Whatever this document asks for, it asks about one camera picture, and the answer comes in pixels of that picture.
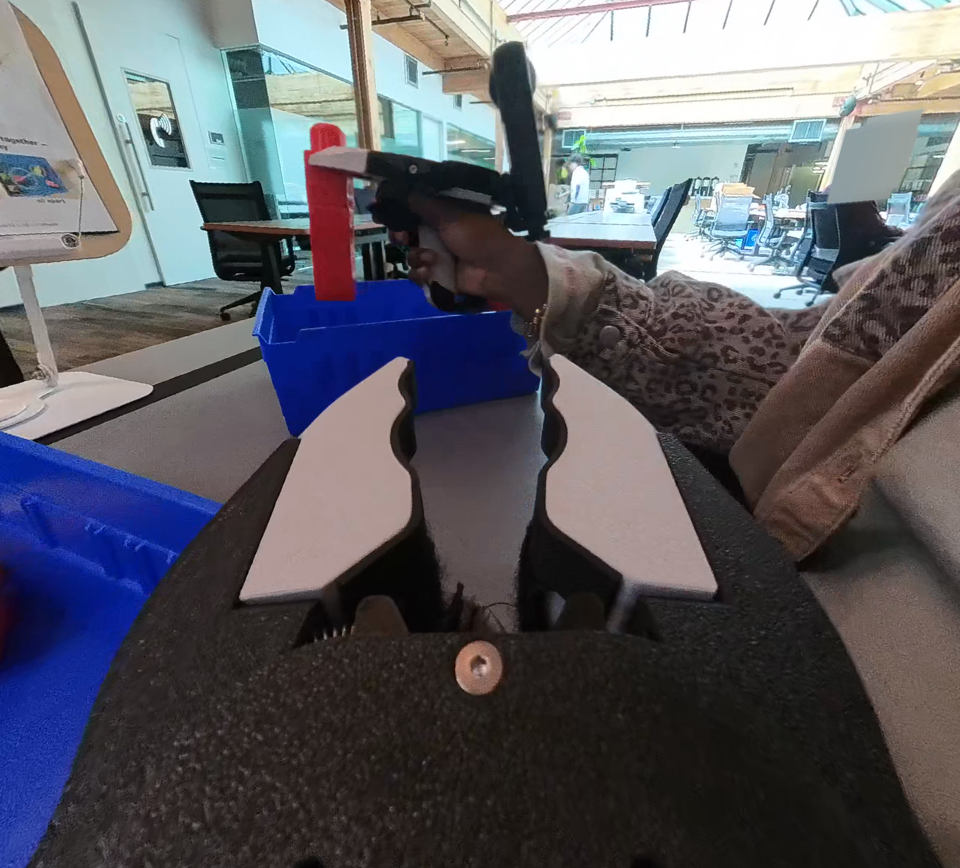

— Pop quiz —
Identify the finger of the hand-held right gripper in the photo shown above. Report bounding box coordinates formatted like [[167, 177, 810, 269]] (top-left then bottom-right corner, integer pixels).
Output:
[[306, 146, 372, 179]]

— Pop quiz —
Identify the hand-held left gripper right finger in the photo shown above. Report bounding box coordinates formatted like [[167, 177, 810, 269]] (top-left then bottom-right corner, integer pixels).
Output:
[[517, 355, 721, 635]]

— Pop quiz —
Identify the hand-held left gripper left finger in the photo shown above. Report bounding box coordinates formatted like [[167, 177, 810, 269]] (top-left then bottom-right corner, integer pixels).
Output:
[[237, 356, 450, 635]]

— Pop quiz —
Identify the blue plastic bin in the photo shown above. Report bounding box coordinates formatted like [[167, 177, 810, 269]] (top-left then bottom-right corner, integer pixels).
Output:
[[0, 430, 224, 868], [252, 277, 543, 439]]

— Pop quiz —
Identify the person's right forearm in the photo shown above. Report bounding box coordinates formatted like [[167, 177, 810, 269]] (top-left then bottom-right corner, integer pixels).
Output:
[[521, 241, 834, 455]]

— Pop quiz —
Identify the person's right hand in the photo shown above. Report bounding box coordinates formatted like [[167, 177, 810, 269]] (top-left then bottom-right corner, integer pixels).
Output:
[[384, 195, 550, 320]]

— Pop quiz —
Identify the wooden desk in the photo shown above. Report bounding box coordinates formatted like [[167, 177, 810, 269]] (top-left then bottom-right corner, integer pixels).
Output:
[[199, 215, 391, 284]]

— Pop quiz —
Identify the long white table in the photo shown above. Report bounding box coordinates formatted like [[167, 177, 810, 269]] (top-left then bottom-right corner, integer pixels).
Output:
[[541, 210, 663, 250]]

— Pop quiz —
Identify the black mesh office chair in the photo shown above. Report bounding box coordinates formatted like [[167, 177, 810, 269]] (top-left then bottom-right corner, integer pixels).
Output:
[[187, 178, 299, 323]]

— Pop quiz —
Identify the white door with window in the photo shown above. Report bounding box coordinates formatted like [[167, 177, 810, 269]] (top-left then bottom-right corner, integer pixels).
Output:
[[72, 1, 198, 287]]

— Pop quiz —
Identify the row of office chairs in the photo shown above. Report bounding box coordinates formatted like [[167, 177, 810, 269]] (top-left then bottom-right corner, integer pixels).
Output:
[[651, 176, 912, 308]]

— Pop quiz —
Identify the white poster stand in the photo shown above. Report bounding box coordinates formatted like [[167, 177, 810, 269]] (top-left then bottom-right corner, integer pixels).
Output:
[[0, 264, 156, 443]]

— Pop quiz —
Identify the instruction poster on wooden board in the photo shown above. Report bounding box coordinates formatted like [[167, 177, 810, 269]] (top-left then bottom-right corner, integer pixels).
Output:
[[0, 0, 136, 270]]

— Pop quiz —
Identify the wooden support post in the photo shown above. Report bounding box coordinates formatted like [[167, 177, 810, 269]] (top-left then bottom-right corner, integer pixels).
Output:
[[339, 0, 381, 152]]

